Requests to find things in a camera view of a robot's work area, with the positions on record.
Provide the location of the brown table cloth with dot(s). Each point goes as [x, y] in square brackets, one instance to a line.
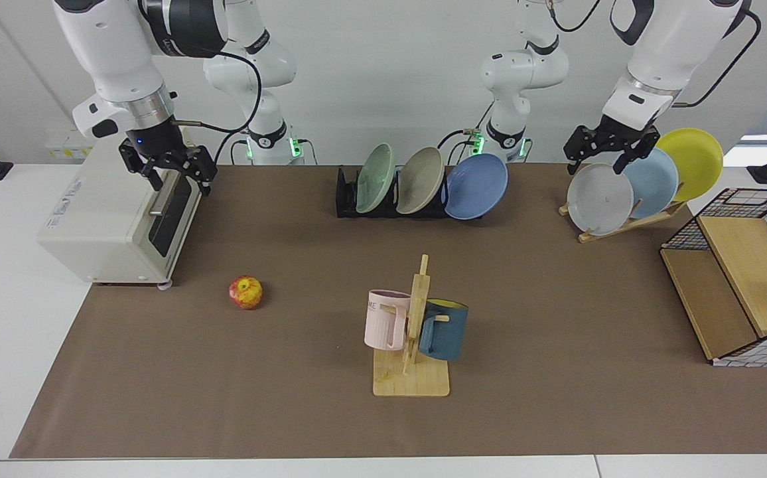
[257, 398]

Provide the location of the pink mug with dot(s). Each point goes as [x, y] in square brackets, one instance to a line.
[383, 322]

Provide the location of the wooden cup stand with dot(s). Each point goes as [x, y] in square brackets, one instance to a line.
[417, 382]

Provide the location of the light blue plate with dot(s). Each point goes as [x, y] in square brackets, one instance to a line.
[652, 186]

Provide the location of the pale green plate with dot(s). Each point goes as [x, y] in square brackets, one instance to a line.
[375, 178]

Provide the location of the yellow plate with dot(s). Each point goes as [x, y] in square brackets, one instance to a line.
[692, 159]

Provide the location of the red yellow apple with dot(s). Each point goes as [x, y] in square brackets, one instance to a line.
[245, 293]

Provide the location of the wooden plate rack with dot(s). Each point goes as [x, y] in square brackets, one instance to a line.
[622, 228]

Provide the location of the beige plate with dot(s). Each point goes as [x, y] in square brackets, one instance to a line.
[420, 180]

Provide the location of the black dish rack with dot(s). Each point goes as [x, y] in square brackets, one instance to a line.
[346, 199]

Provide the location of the pale toaster oven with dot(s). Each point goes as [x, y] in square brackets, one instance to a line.
[105, 219]

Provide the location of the grey plate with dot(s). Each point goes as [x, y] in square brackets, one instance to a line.
[599, 202]

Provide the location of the dark blue mug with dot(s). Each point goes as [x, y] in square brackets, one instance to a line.
[446, 335]

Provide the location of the white wall socket box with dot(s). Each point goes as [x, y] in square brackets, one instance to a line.
[58, 149]

